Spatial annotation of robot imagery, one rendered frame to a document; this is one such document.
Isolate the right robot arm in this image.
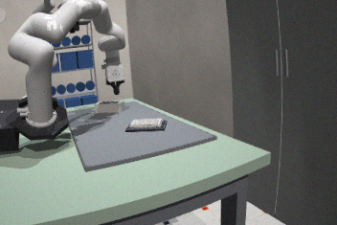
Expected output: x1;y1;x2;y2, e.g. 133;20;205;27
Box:
8;0;125;127

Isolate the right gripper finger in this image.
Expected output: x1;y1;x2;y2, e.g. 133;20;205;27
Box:
116;80;124;95
106;80;118;95

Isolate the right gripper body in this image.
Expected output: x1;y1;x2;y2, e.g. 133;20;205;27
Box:
105;62;125;82

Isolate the grey operator panel with four keys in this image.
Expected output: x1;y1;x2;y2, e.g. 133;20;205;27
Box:
94;101;126;113

